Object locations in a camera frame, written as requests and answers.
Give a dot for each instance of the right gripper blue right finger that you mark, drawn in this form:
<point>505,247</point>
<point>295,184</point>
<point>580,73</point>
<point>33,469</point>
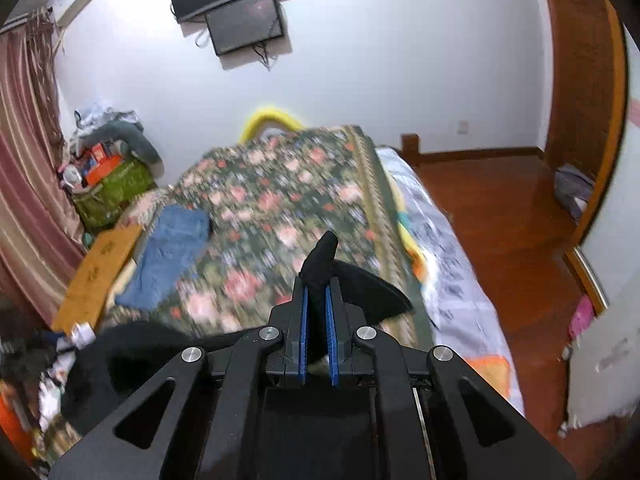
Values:
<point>347,362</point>

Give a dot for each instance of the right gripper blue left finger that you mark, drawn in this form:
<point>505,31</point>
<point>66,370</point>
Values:
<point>287,366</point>

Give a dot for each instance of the black pants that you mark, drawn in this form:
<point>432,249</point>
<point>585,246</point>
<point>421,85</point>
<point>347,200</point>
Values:
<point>122,358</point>

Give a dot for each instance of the white patterned bed sheet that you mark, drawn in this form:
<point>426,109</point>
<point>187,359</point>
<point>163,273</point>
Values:
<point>461,315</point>

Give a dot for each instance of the floral green bedspread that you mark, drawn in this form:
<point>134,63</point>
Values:
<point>269,202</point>

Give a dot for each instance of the folded blue jeans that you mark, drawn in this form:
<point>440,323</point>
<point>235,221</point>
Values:
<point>178,237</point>

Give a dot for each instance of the wooden lap board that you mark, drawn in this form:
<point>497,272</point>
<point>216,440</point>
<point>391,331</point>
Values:
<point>87,292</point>

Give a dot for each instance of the yellow headboard tube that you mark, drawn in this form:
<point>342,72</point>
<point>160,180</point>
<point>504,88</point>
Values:
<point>265,116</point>

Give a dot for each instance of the green patterned storage bag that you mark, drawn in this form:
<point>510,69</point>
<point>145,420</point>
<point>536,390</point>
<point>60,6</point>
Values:
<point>101,206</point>

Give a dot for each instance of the orange box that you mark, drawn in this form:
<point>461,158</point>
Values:
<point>105,167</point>

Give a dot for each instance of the grey plush pillow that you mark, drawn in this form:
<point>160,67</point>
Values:
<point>138,145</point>

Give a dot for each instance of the striped pink curtain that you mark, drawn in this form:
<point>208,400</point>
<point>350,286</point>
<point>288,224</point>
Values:
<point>41,231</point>

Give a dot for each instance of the grey bag by door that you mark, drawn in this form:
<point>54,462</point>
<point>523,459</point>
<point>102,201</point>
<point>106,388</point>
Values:
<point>572,189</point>

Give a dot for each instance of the brown wooden door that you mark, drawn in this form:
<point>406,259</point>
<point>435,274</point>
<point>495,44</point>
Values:
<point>589,95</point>

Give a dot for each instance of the lower black wall monitor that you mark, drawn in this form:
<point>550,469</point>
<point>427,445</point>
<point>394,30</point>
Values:
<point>240,24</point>

